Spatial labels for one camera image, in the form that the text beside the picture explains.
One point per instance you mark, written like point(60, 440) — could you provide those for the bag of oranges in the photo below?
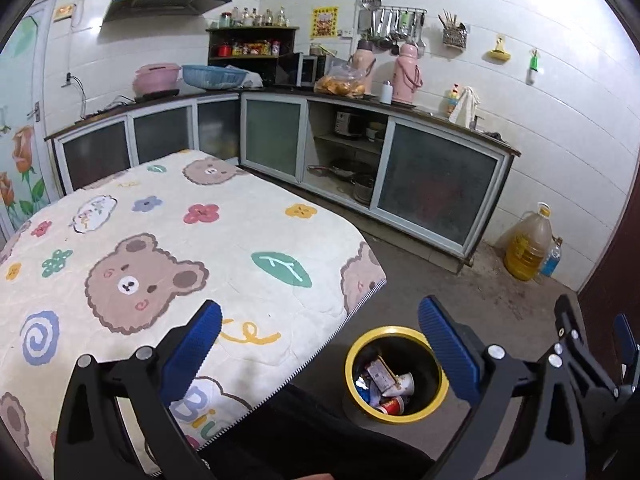
point(340, 85)

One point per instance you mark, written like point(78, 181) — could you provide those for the white cloth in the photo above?
point(465, 107)

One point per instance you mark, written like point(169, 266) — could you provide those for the blue liquid bottle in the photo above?
point(550, 262)

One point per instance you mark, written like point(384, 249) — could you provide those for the printed snack wrapper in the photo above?
point(380, 375)

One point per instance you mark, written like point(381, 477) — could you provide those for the row of red sauce bottles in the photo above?
point(247, 48)

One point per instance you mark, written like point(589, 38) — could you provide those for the microwave oven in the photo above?
point(307, 70)

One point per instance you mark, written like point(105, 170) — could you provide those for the yellow rimmed waste bin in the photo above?
point(395, 418)

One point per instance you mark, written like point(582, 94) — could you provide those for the kitchen counter cabinet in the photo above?
point(435, 185)

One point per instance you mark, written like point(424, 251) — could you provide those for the flower painted door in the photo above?
point(20, 110)

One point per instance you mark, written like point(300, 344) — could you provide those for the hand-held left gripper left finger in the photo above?
point(192, 350)

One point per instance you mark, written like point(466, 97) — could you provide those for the row of glass jars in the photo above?
point(255, 17)

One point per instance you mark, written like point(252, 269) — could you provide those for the bear printed blanket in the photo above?
point(150, 220)

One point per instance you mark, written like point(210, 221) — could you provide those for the yellow wall poster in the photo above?
point(324, 22)

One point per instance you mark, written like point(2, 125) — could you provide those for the yellow oil jug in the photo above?
point(525, 255)

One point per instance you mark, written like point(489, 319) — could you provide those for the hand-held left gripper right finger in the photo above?
point(447, 350)

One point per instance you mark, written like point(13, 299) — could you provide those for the blue plastic basin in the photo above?
point(212, 77)

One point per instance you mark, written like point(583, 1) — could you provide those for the stack of bowls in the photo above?
point(377, 132)

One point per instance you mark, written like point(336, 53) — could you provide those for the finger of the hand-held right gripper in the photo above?
point(627, 342)
point(582, 360)

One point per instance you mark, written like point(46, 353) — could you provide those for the row of hanging kitchen utensils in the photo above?
point(395, 25)

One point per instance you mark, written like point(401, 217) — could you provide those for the pink cooking pot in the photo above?
point(156, 79)

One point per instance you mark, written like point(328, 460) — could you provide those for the dark wooden spice shelf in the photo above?
point(250, 67)

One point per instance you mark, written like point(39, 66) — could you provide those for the chopstick holder basket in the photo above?
point(454, 35)

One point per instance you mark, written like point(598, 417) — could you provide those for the white wall box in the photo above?
point(64, 12)

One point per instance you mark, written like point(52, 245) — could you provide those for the white plastic bag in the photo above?
point(247, 77)

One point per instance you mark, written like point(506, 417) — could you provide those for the dish soap bottle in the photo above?
point(449, 102)

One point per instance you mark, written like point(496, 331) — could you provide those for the black frying pan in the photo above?
point(340, 171)

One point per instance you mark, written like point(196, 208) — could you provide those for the small white bottle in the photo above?
point(385, 94)

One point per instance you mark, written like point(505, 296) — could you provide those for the pink thermos flask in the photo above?
point(407, 77)
point(361, 67)

